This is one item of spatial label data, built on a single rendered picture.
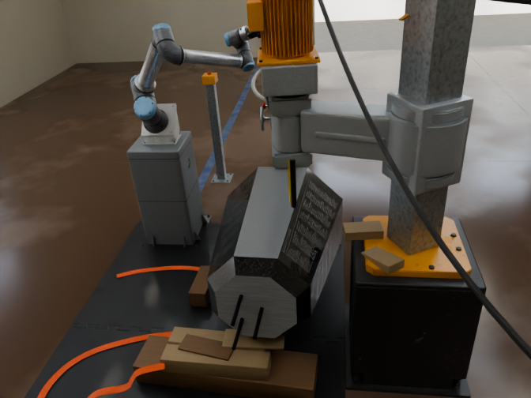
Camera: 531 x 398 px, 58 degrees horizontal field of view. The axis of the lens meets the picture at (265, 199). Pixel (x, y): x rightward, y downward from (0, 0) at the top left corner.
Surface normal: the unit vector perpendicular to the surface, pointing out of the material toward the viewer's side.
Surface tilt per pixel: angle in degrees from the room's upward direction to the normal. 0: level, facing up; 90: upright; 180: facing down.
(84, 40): 90
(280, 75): 90
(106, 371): 0
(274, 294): 90
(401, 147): 90
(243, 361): 0
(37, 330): 0
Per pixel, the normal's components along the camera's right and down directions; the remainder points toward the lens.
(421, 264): -0.07, -0.86
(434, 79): 0.38, 0.45
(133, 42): -0.12, 0.51
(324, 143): -0.38, 0.49
